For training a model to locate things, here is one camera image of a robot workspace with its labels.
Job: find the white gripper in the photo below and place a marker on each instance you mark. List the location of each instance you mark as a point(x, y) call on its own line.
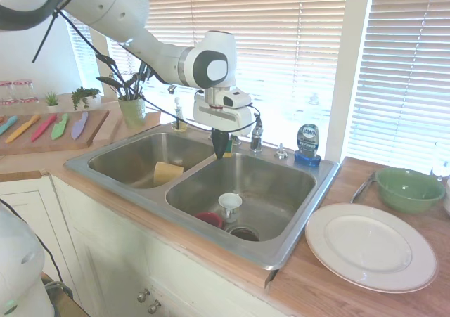
point(218, 118)

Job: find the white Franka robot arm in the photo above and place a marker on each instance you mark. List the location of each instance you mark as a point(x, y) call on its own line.
point(105, 4)

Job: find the green and yellow sponge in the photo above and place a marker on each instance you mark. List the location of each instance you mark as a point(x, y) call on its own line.
point(229, 148)

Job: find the clear jar with dish brush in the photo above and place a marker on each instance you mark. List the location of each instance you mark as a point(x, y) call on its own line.
point(180, 120)

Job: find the white cup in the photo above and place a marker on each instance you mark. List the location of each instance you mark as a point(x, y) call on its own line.
point(230, 204)

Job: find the red cup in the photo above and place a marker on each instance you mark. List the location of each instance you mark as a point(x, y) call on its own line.
point(209, 220)

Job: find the stainless steel double sink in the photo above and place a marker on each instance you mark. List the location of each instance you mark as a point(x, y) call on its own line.
point(281, 197)

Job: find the blue Dawn dish soap bottle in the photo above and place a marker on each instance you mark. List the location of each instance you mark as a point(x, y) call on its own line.
point(307, 143)

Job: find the dark-leaf plant in green pot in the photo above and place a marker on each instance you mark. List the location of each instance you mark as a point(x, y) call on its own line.
point(133, 111)

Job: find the dark brown sink drain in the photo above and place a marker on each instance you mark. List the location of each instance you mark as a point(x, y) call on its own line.
point(246, 234)

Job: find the wide white window blind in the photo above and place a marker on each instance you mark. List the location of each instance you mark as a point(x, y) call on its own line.
point(281, 50)

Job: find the wooden cutting board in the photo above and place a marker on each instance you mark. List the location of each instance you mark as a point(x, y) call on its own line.
point(88, 127)

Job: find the purple knife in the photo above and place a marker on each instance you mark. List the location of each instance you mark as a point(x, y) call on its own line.
point(80, 125)

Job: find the small leafy potted plant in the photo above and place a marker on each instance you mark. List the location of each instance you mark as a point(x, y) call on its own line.
point(84, 97)

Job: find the white base cabinets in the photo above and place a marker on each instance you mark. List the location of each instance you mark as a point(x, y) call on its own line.
point(123, 253)

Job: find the metal utensil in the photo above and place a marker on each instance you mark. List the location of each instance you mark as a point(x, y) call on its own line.
point(362, 188)

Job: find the green knife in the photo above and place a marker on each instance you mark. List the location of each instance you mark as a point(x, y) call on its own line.
point(60, 127)

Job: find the metal cabinet knob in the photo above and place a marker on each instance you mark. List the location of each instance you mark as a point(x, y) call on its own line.
point(154, 307)
point(142, 296)

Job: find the small spiky potted plant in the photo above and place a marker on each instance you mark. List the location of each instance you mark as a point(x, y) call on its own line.
point(52, 101)

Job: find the red knife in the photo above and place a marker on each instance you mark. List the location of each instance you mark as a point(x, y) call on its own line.
point(44, 128)

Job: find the large white dinner plate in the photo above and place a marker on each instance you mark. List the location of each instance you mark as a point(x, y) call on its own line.
point(369, 248)

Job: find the green bowl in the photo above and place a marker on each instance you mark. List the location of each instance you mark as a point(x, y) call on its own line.
point(409, 190)

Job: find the orange knife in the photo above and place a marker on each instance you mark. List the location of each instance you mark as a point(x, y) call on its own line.
point(22, 129)

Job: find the narrow white window blind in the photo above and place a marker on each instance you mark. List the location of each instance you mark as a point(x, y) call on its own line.
point(408, 67)

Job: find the teal knife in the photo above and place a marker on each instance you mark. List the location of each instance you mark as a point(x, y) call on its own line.
point(8, 124)

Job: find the clear drinking glass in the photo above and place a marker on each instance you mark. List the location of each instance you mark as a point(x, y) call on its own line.
point(441, 162)

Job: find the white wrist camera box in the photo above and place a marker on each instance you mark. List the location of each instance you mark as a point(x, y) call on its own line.
point(237, 98)

